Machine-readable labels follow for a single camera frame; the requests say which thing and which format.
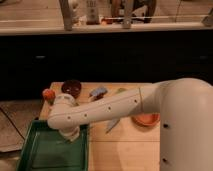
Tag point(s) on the green plastic tray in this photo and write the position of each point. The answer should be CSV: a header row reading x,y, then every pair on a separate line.
x,y
41,153

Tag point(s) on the green plastic spoon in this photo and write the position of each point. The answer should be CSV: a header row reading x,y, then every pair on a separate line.
x,y
121,90

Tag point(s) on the blue grey cloth piece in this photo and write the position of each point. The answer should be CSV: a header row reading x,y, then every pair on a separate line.
x,y
98,92

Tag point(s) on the dark red bowl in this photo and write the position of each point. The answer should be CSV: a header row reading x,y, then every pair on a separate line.
x,y
72,87

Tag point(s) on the orange plate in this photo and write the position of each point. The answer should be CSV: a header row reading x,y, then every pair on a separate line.
x,y
146,120

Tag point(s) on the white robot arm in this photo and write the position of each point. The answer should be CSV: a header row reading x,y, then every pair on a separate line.
x,y
185,107

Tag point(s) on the bottle on counter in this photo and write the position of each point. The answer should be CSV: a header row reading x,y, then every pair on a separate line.
x,y
92,12

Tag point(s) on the grey knife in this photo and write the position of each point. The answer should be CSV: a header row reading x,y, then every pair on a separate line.
x,y
111,124

